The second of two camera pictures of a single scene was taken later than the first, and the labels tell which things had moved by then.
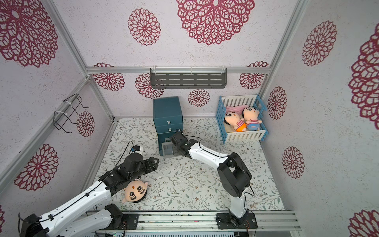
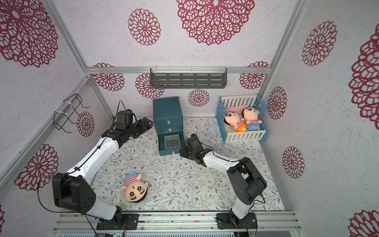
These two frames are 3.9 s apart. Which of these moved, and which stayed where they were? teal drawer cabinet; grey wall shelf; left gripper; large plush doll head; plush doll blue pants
Moved: left gripper
Stayed: grey wall shelf; plush doll blue pants; large plush doll head; teal drawer cabinet
